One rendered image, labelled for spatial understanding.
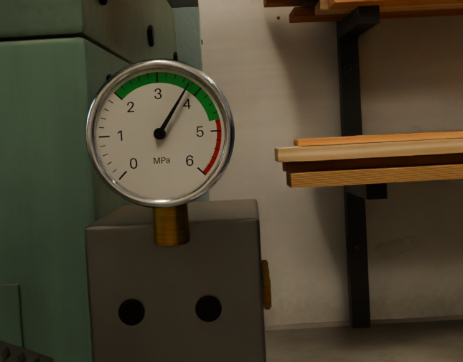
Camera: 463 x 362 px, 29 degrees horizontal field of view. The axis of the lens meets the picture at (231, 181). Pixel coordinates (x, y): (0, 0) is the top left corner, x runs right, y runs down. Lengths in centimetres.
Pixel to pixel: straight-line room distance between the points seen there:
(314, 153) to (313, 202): 52
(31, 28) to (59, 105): 4
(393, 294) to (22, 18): 270
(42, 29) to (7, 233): 10
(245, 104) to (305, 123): 21
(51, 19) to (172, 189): 12
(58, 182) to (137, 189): 8
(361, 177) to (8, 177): 210
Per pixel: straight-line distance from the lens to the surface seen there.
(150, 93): 38
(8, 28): 46
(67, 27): 45
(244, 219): 41
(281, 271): 302
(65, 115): 45
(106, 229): 41
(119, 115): 38
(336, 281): 305
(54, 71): 45
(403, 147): 255
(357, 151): 252
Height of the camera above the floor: 66
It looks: 3 degrees down
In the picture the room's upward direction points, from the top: 3 degrees counter-clockwise
